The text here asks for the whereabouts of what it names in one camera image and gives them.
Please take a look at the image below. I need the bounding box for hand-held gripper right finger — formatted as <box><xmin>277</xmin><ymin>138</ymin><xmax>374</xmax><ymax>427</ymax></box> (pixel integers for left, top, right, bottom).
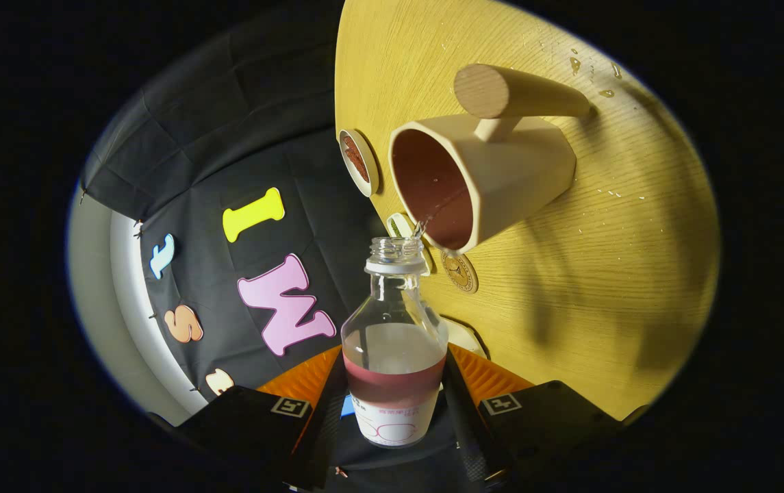
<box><xmin>441</xmin><ymin>344</ymin><xmax>622</xmax><ymax>488</ymax></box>

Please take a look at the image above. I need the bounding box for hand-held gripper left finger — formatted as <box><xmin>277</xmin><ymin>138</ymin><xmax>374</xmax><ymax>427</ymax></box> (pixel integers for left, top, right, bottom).
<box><xmin>176</xmin><ymin>346</ymin><xmax>351</xmax><ymax>491</ymax></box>

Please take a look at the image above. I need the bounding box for clear juice bottle pink label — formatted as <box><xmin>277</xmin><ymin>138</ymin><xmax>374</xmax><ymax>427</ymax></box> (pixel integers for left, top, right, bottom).
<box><xmin>341</xmin><ymin>237</ymin><xmax>449</xmax><ymax>449</ymax></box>

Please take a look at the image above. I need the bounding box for round brown coaster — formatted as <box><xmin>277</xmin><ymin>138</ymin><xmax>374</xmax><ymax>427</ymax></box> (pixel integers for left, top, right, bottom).
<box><xmin>441</xmin><ymin>250</ymin><xmax>479</xmax><ymax>294</ymax></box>

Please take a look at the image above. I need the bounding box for beige cup with wooden handle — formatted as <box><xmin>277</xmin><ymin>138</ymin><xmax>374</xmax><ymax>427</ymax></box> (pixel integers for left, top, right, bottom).
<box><xmin>389</xmin><ymin>64</ymin><xmax>594</xmax><ymax>255</ymax></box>

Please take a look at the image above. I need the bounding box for white toaster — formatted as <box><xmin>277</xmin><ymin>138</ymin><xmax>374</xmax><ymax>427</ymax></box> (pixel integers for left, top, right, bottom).
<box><xmin>443</xmin><ymin>318</ymin><xmax>488</xmax><ymax>360</ymax></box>

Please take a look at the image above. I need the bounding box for wooden table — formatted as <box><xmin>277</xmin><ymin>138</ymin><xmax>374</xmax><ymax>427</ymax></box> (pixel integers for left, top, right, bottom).
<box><xmin>334</xmin><ymin>0</ymin><xmax>721</xmax><ymax>422</ymax></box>

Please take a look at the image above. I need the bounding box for white divided spice dish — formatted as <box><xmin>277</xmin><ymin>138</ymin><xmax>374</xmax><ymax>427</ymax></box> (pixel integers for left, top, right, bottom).
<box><xmin>386</xmin><ymin>212</ymin><xmax>421</xmax><ymax>242</ymax></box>

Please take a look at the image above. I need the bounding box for white round plate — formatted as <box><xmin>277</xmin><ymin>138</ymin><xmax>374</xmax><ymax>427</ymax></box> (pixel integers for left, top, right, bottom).
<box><xmin>338</xmin><ymin>129</ymin><xmax>380</xmax><ymax>198</ymax></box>

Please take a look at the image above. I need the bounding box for black backdrop cloth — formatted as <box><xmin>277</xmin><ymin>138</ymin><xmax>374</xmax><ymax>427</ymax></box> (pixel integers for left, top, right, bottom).
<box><xmin>80</xmin><ymin>0</ymin><xmax>392</xmax><ymax>473</ymax></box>

